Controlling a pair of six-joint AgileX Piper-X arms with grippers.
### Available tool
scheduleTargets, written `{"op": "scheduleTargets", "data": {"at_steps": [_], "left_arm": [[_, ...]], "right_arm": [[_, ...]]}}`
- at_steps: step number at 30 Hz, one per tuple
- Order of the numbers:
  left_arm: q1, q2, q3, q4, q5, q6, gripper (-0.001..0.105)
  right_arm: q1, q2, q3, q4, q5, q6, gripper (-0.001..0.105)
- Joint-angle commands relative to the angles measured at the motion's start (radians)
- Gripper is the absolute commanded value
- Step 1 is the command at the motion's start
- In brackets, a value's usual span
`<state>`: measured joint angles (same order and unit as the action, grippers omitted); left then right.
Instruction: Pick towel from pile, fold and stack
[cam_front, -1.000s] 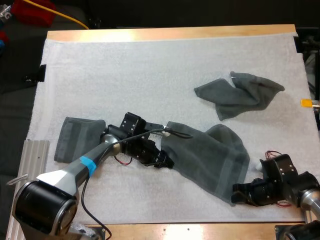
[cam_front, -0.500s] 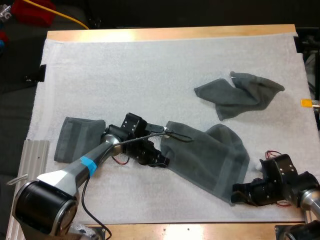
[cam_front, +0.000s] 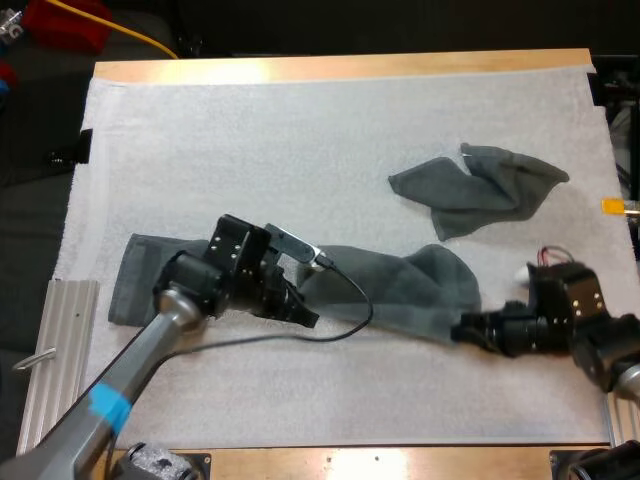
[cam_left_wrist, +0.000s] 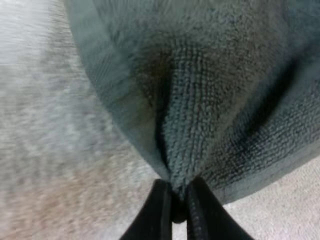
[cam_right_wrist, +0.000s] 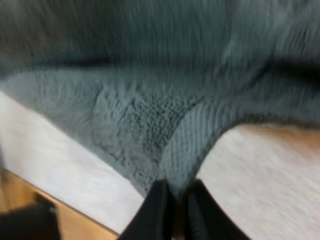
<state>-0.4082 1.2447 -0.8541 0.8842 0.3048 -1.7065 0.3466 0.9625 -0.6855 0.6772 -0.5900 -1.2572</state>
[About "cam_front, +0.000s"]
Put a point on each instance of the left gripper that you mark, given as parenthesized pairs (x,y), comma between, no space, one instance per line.
(239,260)

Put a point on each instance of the long grey-green towel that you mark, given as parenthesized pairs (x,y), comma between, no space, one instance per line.
(400,290)

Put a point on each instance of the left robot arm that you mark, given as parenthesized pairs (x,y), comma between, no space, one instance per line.
(150,345)

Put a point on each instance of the crumpled grey-green towel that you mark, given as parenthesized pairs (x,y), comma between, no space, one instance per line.
(470,195)

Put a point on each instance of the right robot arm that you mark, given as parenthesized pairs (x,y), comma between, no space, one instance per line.
(612,350)

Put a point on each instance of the dark table clamp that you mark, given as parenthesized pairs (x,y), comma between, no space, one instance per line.
(80,147)

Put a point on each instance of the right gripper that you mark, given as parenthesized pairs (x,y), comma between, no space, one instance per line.
(555,312)

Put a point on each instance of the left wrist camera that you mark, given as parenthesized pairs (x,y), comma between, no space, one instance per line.
(293,247)

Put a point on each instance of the ribbed aluminium rail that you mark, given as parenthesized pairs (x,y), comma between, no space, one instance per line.
(57,360)
(614,417)

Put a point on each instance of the orange table clip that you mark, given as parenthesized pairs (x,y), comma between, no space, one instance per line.
(616,206)

